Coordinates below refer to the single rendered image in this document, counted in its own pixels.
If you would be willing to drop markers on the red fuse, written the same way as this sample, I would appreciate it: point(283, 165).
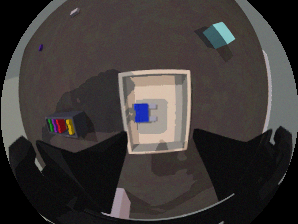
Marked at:
point(61, 124)

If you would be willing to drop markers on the beige rectangular tray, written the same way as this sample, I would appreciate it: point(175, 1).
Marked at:
point(170, 90)

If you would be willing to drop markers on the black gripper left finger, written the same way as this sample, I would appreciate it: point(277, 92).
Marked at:
point(95, 170)

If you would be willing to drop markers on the yellow fuse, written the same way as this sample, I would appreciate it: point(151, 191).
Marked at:
point(70, 127)

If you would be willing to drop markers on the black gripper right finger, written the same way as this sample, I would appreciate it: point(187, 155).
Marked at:
point(227, 160)

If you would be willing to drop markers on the light blue cube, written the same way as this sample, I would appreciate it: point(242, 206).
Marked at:
point(218, 35)

